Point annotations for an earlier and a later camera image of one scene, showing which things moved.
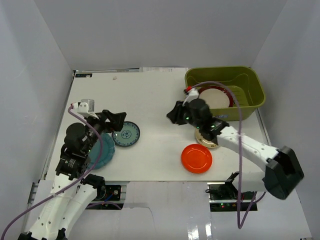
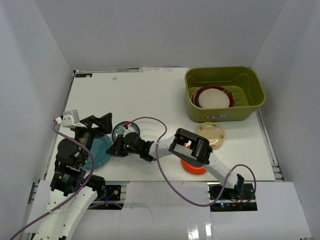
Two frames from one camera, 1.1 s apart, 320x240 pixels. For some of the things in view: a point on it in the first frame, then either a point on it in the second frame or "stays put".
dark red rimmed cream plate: (217, 97) stays put
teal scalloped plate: (107, 152) stays put
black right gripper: (175, 115) -> (115, 149)
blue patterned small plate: (128, 135) stays put
